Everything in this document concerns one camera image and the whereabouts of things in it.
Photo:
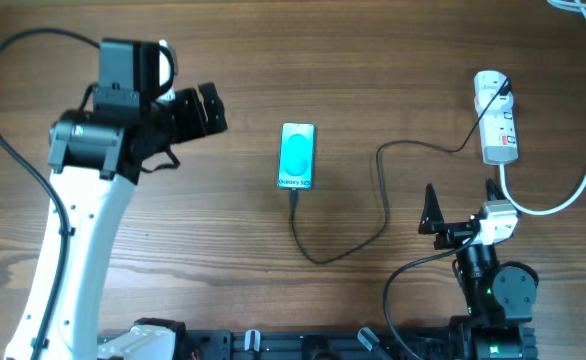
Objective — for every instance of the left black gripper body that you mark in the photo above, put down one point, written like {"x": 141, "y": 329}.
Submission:
{"x": 188, "y": 117}

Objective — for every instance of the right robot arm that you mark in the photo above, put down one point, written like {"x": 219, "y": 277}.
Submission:
{"x": 499, "y": 295}

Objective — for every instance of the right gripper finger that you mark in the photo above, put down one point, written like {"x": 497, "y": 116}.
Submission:
{"x": 493, "y": 191}
{"x": 432, "y": 220}

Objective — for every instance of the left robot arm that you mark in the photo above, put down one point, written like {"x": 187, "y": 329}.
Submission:
{"x": 97, "y": 157}

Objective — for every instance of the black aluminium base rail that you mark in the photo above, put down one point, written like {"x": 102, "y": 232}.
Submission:
{"x": 427, "y": 343}

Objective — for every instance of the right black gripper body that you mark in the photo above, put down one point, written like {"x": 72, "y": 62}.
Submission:
{"x": 453, "y": 235}

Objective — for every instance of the white power strip socket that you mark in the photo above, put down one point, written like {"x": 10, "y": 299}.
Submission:
{"x": 494, "y": 103}

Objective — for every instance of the turquoise screen Galaxy smartphone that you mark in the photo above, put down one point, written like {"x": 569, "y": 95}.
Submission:
{"x": 296, "y": 157}

